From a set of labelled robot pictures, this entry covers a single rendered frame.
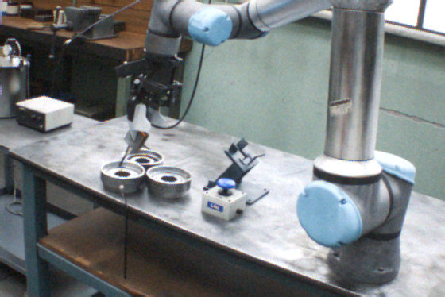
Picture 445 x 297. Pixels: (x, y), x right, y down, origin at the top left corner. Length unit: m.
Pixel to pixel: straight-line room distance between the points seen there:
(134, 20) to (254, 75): 0.79
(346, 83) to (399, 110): 1.87
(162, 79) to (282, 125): 1.81
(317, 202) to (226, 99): 2.24
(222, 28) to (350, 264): 0.51
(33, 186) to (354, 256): 0.87
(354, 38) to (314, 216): 0.29
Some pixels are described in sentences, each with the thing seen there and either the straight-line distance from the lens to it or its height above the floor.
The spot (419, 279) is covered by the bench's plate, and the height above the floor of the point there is 0.80.
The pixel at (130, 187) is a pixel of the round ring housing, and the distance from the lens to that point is 1.29.
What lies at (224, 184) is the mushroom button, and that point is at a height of 0.87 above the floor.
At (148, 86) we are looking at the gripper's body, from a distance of 1.22.
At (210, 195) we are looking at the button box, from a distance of 1.22.
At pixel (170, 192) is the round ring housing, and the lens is 1.28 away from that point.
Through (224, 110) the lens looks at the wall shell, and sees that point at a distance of 3.12.
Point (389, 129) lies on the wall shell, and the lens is 2.76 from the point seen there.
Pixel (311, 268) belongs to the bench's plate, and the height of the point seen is 0.80.
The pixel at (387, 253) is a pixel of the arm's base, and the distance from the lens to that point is 1.07.
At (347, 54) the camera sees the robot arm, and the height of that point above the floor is 1.22.
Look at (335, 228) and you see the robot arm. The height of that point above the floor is 0.96.
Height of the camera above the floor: 1.34
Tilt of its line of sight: 19 degrees down
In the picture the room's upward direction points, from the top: 7 degrees clockwise
